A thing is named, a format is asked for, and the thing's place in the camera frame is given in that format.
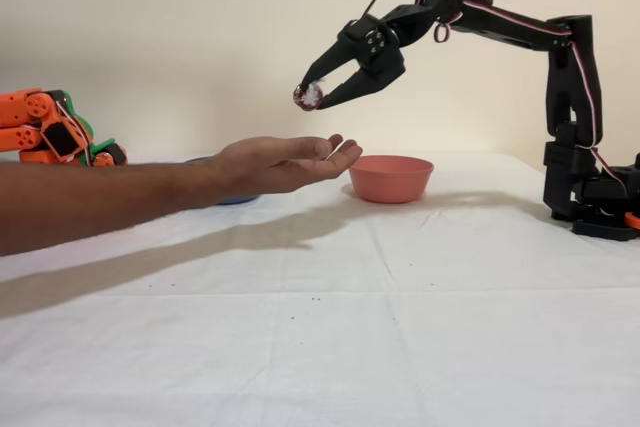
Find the red candy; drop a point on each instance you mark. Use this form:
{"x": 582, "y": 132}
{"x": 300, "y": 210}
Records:
{"x": 307, "y": 97}

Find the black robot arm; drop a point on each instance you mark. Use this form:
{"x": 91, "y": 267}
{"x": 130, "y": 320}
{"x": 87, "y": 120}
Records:
{"x": 570, "y": 72}

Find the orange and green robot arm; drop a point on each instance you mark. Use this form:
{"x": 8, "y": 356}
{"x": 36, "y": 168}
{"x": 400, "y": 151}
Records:
{"x": 25, "y": 139}

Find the person's bare forearm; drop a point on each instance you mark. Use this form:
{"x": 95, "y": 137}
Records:
{"x": 100, "y": 202}

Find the person's bare hand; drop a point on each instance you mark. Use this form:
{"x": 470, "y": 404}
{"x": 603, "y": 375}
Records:
{"x": 280, "y": 164}

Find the pink plastic bowl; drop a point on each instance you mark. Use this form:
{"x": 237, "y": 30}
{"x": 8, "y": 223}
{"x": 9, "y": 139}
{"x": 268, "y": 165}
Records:
{"x": 395, "y": 182}

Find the blue plastic bowl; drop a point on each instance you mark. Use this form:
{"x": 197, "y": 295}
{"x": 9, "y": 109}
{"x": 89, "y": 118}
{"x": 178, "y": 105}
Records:
{"x": 240, "y": 200}

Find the white tablecloth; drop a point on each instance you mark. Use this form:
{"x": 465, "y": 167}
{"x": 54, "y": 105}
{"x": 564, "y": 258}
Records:
{"x": 320, "y": 372}

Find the orange table clamp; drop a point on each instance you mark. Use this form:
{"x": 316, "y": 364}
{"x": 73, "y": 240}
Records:
{"x": 633, "y": 219}

